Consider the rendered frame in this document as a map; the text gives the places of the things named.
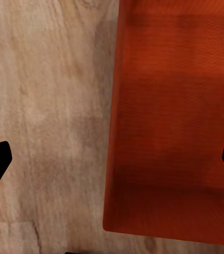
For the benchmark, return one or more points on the storage box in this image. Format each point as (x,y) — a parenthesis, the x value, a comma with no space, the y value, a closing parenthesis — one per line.
(165,173)

